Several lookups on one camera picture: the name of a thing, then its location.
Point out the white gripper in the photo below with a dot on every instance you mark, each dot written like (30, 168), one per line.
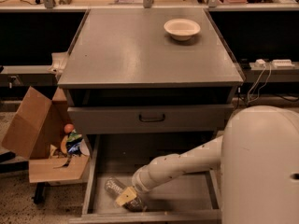
(138, 181)

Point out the clear plastic water bottle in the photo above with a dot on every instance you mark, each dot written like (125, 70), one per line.
(114, 188)

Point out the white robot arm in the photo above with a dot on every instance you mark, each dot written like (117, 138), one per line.
(259, 159)

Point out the open lower grey drawer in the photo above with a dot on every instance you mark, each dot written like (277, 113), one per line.
(189, 199)

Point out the closed upper grey drawer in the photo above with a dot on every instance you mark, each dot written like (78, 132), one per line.
(124, 119)

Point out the grey metal drawer cabinet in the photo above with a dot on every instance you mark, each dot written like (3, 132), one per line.
(124, 57)

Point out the colourful snack bag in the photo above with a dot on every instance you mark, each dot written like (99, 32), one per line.
(73, 143)

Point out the orange ball in box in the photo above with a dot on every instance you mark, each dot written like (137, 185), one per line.
(68, 128)

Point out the open cardboard box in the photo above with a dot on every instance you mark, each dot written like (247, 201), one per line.
(35, 127)

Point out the white paper bowl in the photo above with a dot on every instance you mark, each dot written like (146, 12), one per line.
(182, 29)

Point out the white power strip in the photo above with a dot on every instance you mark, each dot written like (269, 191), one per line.
(277, 63)

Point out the black drawer handle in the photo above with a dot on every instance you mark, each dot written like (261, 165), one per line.
(148, 119)

